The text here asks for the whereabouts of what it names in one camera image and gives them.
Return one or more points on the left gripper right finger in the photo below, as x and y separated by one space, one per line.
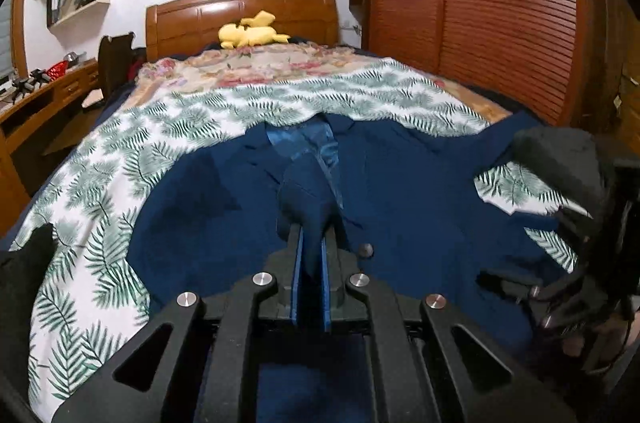
428 363

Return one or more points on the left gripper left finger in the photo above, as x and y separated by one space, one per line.
192 361

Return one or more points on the navy blue suit jacket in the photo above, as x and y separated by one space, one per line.
403 202

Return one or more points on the green leaf print bedsheet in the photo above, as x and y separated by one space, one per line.
91 302

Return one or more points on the black garment right side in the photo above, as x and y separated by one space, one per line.
569 160

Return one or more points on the wooden door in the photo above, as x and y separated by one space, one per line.
620 86

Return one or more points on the floral quilt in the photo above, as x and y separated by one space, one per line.
283 82

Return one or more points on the wooden desk cabinet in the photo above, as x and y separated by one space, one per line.
28 128

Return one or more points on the dark wooden chair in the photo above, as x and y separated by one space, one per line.
115 56

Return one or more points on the wooden slatted wardrobe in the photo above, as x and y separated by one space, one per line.
500 2

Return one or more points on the red basket on desk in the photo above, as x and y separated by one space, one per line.
58 70

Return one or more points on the yellow plush toy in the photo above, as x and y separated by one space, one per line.
250 32

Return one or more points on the wooden headboard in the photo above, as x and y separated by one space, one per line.
188 26

